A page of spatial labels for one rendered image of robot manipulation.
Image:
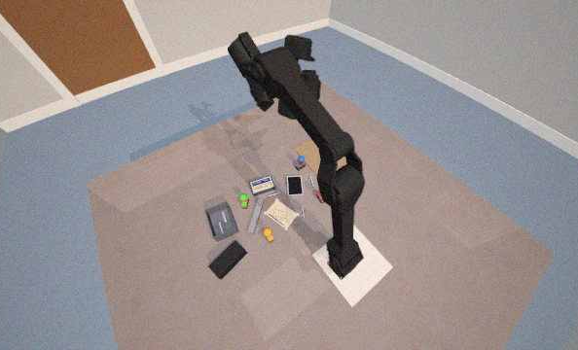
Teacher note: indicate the cream paper card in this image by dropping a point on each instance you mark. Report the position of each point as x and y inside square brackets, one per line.
[281, 214]

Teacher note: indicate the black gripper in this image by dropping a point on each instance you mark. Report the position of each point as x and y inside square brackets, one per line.
[300, 47]

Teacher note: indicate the cream rectangular tin with blue label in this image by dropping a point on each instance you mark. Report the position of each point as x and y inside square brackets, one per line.
[262, 185]

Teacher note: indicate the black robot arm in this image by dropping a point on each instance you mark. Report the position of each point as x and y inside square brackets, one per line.
[277, 74]

